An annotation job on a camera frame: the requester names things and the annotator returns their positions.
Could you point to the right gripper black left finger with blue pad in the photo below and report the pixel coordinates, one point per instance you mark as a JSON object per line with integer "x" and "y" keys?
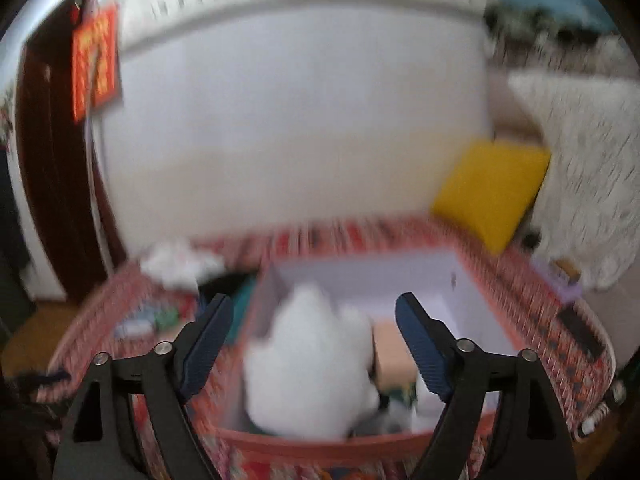
{"x": 100, "y": 438}

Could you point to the teal zip pouch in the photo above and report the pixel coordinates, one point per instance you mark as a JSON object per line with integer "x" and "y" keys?
{"x": 240, "y": 300}

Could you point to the large white plush toy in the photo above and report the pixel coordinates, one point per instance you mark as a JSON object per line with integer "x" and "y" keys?
{"x": 309, "y": 377}

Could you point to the black phone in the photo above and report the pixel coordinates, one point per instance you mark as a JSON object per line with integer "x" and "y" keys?
{"x": 584, "y": 336}

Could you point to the red patterned bed cover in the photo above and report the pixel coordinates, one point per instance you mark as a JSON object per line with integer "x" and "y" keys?
{"x": 130, "y": 314}

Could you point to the purple book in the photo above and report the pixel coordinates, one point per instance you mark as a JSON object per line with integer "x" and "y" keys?
{"x": 566, "y": 289}

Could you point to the salmon pink storage box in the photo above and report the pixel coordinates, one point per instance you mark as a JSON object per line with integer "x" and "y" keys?
{"x": 408, "y": 413}

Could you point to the small white plush bear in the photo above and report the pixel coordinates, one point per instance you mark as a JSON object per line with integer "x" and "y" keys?
{"x": 179, "y": 265}

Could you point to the white lace sofa cover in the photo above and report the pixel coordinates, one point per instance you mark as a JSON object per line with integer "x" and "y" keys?
{"x": 587, "y": 209}

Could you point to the yellow cushion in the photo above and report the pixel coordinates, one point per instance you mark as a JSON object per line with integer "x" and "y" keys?
{"x": 490, "y": 190}

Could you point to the dark brown wooden door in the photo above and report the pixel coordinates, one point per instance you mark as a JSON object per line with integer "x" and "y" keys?
{"x": 51, "y": 152}

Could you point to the red poster yellow characters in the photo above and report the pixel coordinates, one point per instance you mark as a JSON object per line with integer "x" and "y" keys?
{"x": 94, "y": 61}

